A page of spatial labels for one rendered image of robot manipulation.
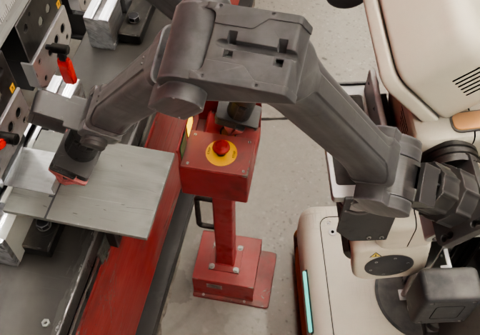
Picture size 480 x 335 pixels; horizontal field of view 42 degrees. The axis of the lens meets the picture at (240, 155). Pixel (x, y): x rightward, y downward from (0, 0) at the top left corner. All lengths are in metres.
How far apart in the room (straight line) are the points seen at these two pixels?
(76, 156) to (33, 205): 0.15
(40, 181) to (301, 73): 0.72
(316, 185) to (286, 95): 1.79
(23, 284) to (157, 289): 0.90
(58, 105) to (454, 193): 0.58
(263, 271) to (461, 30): 1.42
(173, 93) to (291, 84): 0.10
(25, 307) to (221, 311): 0.99
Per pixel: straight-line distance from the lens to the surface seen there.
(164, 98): 0.57
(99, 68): 1.50
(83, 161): 1.07
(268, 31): 0.56
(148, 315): 2.05
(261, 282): 2.12
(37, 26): 1.13
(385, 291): 1.87
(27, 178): 1.19
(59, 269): 1.23
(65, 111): 0.97
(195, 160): 1.42
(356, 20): 2.89
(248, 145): 1.44
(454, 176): 0.91
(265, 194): 2.28
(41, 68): 1.15
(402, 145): 0.85
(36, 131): 1.25
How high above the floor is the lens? 1.96
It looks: 56 degrees down
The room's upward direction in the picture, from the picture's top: straight up
